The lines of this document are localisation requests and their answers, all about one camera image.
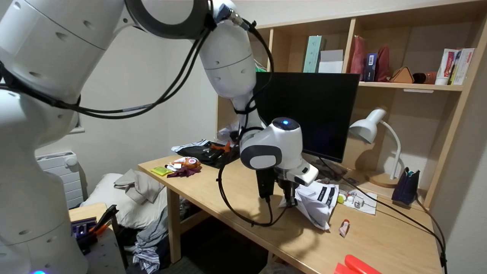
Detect white desk lamp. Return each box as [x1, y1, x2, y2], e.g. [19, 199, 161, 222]
[348, 108, 404, 188]

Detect red plastic object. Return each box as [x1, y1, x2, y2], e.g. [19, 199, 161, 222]
[333, 254, 383, 274]

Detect small red white tube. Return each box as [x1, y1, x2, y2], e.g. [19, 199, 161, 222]
[337, 217, 352, 239]

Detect red bag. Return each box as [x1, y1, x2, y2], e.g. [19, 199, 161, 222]
[348, 33, 369, 77]

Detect orange fox plush toy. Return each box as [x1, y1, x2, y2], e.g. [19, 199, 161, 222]
[165, 155, 203, 173]

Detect white carton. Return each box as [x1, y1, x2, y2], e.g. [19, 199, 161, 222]
[450, 47, 476, 86]

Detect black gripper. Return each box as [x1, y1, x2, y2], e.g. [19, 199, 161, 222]
[253, 166, 301, 208]

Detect white radiator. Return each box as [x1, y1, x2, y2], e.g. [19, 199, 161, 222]
[34, 149, 85, 210]

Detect dark navy pouch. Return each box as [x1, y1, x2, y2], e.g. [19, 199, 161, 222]
[390, 167, 421, 208]

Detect black computer monitor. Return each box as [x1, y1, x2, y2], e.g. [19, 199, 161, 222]
[253, 71, 360, 166]

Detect grey clothes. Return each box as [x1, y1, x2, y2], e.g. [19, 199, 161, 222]
[112, 167, 167, 205]

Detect printed flat packet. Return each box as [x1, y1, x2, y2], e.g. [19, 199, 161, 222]
[336, 185, 380, 216]

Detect black orange tool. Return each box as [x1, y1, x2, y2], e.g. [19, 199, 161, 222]
[89, 202, 120, 239]

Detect brown triangular object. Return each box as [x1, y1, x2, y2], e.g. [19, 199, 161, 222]
[389, 67, 415, 85]

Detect orange plastic bag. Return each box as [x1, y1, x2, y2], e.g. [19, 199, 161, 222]
[208, 143, 240, 156]

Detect teal book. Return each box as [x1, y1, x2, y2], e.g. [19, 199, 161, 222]
[302, 35, 323, 74]

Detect white cloth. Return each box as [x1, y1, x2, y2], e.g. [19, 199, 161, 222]
[276, 179, 340, 233]

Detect black desk power cable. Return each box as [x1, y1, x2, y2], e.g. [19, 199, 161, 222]
[317, 158, 448, 271]

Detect wooden shelf unit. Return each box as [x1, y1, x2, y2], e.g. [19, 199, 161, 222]
[215, 0, 487, 210]

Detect purple box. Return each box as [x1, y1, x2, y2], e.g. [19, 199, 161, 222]
[361, 51, 380, 83]

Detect green sticky note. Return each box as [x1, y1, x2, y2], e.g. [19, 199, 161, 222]
[148, 166, 173, 178]

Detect white red printed box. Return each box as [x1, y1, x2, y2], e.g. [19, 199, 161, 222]
[433, 47, 457, 86]

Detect black plastic bag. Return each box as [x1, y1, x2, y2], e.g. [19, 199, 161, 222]
[176, 141, 243, 170]

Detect small wooden box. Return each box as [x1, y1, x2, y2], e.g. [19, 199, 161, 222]
[66, 202, 121, 245]

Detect white bedding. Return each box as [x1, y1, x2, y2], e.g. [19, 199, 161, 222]
[81, 172, 170, 231]

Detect dark red pouch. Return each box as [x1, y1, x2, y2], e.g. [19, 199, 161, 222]
[375, 45, 393, 83]

